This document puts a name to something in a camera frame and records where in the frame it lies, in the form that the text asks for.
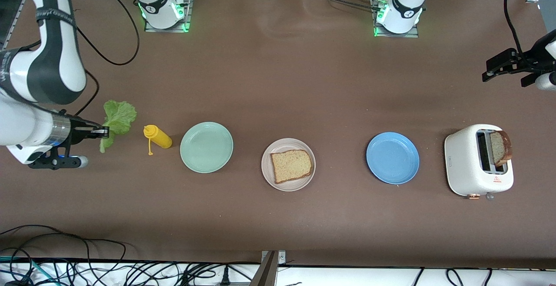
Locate mint green plate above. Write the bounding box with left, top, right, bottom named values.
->
left=180, top=122, right=234, bottom=174

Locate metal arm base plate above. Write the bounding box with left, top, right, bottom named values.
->
left=373, top=0, right=420, bottom=38
left=144, top=0, right=192, bottom=33

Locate beige plate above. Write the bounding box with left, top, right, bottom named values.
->
left=261, top=138, right=316, bottom=192

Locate white toaster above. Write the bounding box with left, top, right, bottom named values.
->
left=444, top=124, right=514, bottom=201

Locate blue plate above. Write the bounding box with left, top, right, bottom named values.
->
left=366, top=132, right=420, bottom=185

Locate grey metal post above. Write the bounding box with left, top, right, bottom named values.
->
left=250, top=251, right=278, bottom=286

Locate small metal bracket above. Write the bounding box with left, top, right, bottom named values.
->
left=261, top=250, right=286, bottom=266

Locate light bread slice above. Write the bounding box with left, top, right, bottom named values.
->
left=270, top=149, right=314, bottom=184

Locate yellow squeeze bottle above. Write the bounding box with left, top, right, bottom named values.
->
left=143, top=125, right=173, bottom=156

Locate green lettuce leaf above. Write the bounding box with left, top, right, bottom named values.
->
left=99, top=100, right=138, bottom=154

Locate dark crust bread slice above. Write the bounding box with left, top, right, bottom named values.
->
left=490, top=131, right=513, bottom=167

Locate tangled black cable bundle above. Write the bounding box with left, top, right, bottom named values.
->
left=52, top=258, right=261, bottom=286

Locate black looped cable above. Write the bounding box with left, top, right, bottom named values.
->
left=0, top=224, right=126, bottom=273

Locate teal cable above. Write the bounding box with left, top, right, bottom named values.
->
left=0, top=256, right=48, bottom=286

